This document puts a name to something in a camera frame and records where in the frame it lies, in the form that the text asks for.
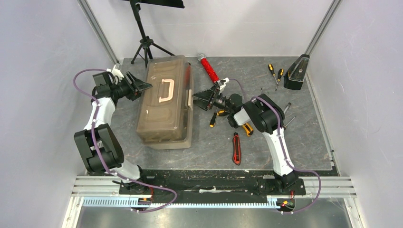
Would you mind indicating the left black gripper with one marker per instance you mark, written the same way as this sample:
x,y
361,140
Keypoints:
x,y
138,85

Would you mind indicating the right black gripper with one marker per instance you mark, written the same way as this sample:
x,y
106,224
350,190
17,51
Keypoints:
x,y
213,99

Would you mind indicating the translucent brown plastic toolbox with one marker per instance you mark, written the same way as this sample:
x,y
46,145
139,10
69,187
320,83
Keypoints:
x,y
165,117

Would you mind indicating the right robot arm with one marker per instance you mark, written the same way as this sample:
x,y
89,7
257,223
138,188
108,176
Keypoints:
x,y
266,116

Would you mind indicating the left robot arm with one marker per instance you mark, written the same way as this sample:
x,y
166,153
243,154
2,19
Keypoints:
x,y
98,146

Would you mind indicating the black clear-lid tool case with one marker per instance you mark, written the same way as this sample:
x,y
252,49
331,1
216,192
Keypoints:
x,y
295,75

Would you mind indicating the yellow black screwdriver large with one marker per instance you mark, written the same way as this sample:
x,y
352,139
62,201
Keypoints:
x,y
222,113

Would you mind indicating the yellow black screwdriver small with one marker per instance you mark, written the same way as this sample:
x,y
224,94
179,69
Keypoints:
x,y
213,120

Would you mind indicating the red glitter flashlight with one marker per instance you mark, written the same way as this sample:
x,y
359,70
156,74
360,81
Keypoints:
x,y
208,68

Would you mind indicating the red black utility knife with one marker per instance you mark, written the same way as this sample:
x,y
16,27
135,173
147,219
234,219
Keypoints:
x,y
236,149

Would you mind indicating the orange black utility knife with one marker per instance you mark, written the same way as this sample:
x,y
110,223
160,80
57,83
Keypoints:
x,y
248,129

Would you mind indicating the yellow black screwdriver far left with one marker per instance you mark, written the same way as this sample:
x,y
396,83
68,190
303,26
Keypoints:
x,y
272,71

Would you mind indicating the yellow black screwdriver far right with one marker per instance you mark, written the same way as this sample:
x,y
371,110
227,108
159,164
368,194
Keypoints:
x,y
279,76

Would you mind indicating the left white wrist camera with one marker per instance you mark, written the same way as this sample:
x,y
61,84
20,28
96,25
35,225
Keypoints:
x,y
117,74

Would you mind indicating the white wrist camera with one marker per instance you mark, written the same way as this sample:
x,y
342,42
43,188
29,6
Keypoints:
x,y
117,74
222,84

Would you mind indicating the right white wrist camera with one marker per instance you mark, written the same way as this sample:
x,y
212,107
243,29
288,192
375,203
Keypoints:
x,y
222,84

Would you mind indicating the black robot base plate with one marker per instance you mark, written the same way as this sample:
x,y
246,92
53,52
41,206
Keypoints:
x,y
163,186

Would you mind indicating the aluminium frame rail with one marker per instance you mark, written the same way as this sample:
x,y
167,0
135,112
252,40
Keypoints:
x,y
96,202

